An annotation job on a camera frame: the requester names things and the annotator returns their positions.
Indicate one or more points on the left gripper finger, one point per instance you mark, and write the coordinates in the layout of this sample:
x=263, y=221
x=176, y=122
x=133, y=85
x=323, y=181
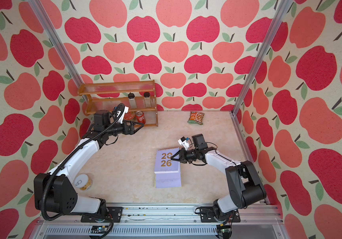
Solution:
x=139, y=124
x=136, y=129

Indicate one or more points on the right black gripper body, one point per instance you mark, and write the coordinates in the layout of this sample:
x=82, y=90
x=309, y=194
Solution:
x=187, y=156

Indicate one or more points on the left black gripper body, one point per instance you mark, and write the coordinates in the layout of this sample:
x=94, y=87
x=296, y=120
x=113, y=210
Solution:
x=121, y=128

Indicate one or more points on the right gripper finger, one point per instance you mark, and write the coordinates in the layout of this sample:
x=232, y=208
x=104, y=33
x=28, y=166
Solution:
x=176, y=156
x=176, y=160

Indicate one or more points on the purple 2026 calendar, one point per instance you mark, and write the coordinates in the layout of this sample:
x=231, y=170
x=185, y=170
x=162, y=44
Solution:
x=167, y=171

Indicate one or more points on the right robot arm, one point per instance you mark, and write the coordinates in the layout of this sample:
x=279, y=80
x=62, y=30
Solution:
x=244, y=184

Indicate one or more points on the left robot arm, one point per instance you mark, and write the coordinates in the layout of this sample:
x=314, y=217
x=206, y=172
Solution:
x=54, y=192

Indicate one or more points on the flat red tin can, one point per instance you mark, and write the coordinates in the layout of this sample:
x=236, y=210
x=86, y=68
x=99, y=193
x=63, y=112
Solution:
x=129, y=116

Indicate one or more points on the red soda can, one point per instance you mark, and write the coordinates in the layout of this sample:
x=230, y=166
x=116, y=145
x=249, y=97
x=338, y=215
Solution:
x=140, y=117

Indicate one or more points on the left glass spice jar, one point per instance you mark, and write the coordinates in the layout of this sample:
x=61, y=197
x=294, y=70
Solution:
x=132, y=100

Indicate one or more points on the glass spice jar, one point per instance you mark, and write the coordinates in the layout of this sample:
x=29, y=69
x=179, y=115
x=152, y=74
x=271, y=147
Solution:
x=147, y=99
x=132, y=100

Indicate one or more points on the wooden spice rack shelf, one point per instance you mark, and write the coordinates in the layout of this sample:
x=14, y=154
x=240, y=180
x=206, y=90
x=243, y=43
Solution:
x=106, y=96

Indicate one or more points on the right glass spice jar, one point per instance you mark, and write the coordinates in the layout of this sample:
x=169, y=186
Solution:
x=147, y=99

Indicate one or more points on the green orange snack packet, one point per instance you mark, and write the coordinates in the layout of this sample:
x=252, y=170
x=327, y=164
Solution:
x=196, y=118

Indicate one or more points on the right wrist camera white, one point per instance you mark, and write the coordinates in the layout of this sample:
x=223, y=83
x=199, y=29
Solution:
x=185, y=142

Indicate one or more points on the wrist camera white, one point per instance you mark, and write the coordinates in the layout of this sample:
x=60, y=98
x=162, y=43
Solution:
x=121, y=111
x=185, y=142

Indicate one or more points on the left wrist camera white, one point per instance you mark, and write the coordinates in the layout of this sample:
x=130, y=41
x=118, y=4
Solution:
x=121, y=111

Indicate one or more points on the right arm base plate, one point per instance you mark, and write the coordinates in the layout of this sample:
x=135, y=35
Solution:
x=215, y=215

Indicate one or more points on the aluminium front rail frame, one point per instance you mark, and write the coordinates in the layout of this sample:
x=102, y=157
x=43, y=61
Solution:
x=166, y=221

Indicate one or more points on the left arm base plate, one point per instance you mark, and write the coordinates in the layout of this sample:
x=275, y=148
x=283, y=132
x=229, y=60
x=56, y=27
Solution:
x=104, y=216

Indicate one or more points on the left aluminium corner post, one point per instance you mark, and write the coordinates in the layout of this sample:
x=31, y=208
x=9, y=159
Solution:
x=51, y=32

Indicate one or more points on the aluminium corner post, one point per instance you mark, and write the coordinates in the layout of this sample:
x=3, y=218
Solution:
x=281, y=12
x=51, y=32

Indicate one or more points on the right aluminium corner post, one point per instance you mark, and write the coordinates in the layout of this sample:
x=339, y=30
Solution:
x=281, y=12

